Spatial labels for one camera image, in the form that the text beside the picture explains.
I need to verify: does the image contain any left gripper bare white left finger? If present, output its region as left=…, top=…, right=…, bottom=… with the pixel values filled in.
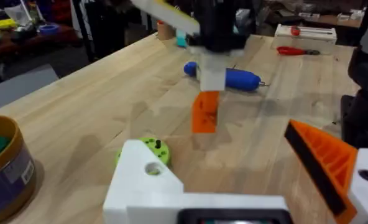
left=103, top=139, right=185, bottom=224

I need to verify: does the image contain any left gripper white orange right finger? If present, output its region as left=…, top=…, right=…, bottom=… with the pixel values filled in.
left=284, top=119, right=368, bottom=224

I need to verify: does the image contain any blue electric screwdriver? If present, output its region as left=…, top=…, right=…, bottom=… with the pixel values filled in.
left=183, top=61, right=269, bottom=93

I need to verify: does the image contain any green disc with holes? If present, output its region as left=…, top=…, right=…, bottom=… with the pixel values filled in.
left=114, top=136, right=172, bottom=168

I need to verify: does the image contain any small teal block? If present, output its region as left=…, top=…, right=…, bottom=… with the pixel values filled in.
left=175, top=29, right=188, bottom=49

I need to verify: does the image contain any brown paper cup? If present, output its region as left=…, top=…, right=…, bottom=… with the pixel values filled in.
left=156, top=20, right=176, bottom=41

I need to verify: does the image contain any pale flat wrist plate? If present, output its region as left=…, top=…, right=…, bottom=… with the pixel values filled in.
left=130, top=0, right=201, bottom=35

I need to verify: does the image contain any white box with red tool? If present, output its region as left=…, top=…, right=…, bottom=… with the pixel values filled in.
left=273, top=24, right=338, bottom=48

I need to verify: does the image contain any brown tub with toys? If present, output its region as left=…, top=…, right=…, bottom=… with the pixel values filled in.
left=0, top=114, right=38, bottom=224

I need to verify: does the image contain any brown side table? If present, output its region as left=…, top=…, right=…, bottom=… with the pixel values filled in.
left=0, top=24, right=81, bottom=62

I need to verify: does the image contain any blue tape roll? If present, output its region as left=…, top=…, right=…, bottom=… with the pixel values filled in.
left=38, top=24, right=60, bottom=35

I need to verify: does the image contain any red-handled tool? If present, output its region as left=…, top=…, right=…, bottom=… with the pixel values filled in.
left=276, top=45, right=321, bottom=57

